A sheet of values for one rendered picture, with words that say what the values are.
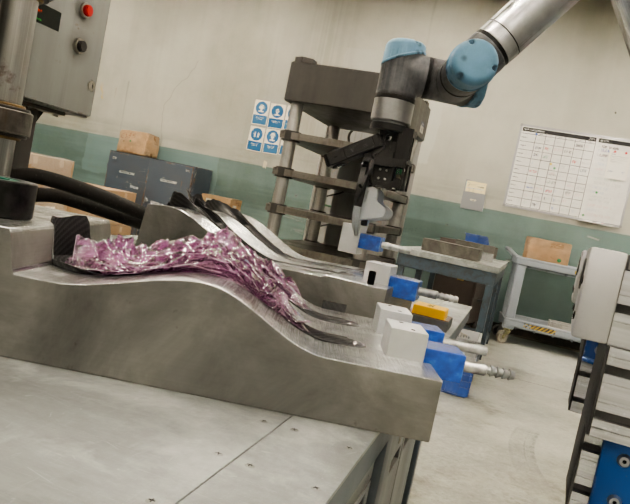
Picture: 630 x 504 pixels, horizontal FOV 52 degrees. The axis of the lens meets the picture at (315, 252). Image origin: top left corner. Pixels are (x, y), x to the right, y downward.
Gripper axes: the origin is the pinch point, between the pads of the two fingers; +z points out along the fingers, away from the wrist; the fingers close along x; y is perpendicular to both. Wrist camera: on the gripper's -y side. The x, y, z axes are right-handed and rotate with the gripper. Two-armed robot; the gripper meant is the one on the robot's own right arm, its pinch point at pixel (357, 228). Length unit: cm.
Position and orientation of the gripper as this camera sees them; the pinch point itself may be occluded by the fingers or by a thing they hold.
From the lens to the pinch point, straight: 123.2
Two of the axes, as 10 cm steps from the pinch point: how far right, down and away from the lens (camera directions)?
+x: 3.0, -0.1, 9.5
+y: 9.3, 2.1, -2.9
